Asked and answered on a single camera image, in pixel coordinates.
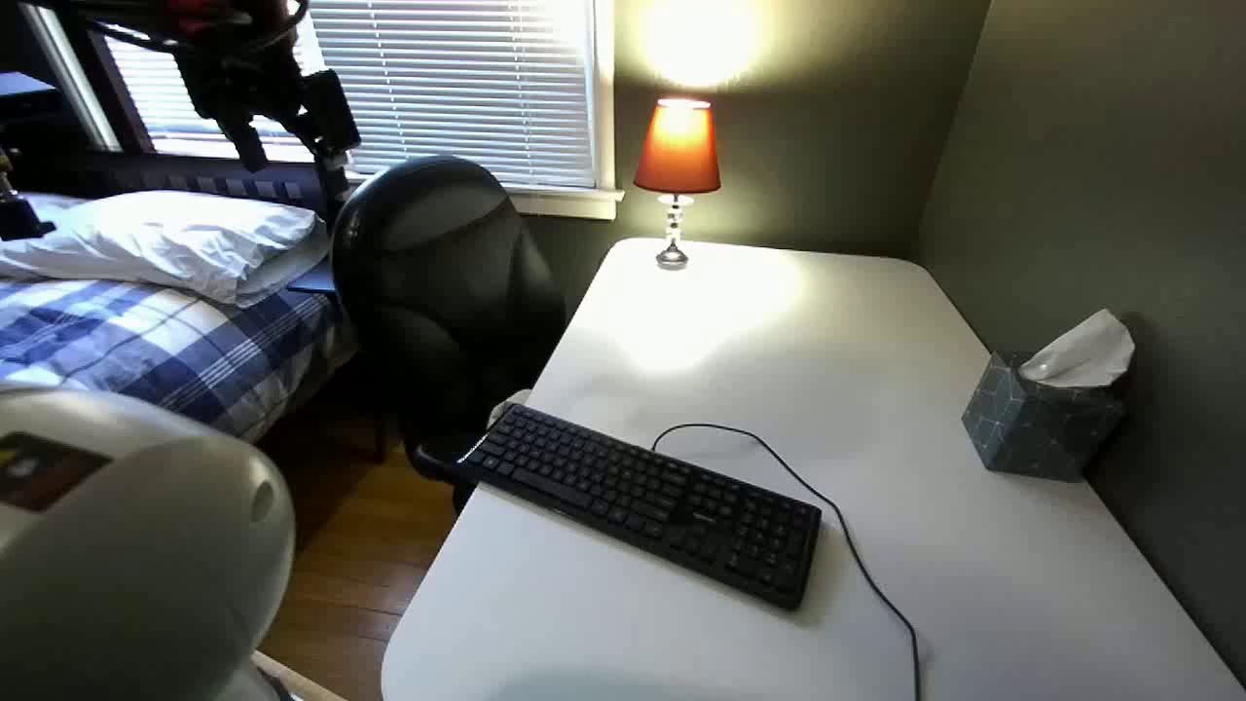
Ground orange shade table lamp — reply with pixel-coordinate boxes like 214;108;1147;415
630;95;723;271

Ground blue plaid bed blanket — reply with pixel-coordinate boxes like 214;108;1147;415
0;265;356;445

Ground grey patterned tissue box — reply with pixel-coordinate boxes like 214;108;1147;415
956;349;1129;484

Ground black office chair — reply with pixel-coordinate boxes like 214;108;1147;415
325;151;571;518

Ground dark bed headboard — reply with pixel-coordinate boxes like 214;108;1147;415
0;147;346;221

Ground white window blinds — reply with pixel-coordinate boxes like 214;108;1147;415
100;0;616;195

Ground black computer keyboard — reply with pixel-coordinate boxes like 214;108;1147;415
455;402;824;617

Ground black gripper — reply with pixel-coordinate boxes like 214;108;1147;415
180;32;366;173

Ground black keyboard cable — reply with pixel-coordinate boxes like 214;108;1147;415
646;422;926;701

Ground white tissue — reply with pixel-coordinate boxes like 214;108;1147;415
1016;304;1140;389

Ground white pillow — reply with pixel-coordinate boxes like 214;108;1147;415
0;188;334;313

